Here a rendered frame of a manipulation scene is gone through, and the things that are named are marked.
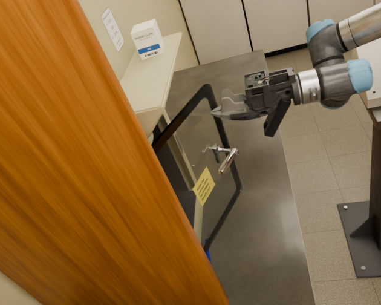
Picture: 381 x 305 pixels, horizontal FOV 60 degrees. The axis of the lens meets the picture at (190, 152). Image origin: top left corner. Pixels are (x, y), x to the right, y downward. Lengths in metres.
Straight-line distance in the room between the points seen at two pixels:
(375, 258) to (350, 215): 0.29
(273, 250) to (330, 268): 1.06
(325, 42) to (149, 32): 0.44
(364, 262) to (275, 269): 1.13
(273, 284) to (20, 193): 0.63
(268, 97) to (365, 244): 1.45
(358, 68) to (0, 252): 0.87
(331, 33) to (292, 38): 2.99
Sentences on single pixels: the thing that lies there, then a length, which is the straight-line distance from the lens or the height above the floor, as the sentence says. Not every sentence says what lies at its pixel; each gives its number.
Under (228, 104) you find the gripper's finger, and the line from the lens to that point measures 0.80.
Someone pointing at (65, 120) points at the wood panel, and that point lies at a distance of 0.50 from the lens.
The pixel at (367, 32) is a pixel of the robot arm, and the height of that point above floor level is 1.38.
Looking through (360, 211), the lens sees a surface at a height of 0.02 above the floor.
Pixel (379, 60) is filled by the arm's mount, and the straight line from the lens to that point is 1.43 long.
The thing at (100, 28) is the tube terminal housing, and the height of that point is 1.61.
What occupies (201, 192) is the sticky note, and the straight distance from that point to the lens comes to 0.85.
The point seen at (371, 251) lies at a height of 0.02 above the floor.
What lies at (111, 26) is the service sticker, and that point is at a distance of 0.74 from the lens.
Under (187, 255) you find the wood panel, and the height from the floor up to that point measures 1.20.
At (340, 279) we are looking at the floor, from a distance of 2.00.
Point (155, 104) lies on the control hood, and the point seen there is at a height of 1.51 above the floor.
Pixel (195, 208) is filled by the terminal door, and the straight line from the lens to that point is 0.85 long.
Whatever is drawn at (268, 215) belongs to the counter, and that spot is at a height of 0.94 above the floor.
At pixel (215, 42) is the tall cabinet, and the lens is 3.86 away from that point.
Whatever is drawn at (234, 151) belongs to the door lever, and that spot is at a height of 1.21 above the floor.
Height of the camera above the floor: 1.77
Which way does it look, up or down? 38 degrees down
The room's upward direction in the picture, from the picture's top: 22 degrees counter-clockwise
